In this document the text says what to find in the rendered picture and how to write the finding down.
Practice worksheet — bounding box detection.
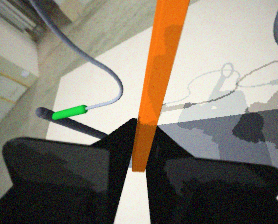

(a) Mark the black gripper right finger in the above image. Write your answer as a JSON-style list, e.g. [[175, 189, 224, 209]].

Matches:
[[145, 126, 278, 224]]

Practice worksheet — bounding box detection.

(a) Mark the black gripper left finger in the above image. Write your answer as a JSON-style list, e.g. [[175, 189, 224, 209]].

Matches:
[[2, 118, 137, 224]]

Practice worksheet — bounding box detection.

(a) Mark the grey ring with orange handle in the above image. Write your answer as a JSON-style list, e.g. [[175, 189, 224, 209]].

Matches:
[[132, 0, 190, 173]]

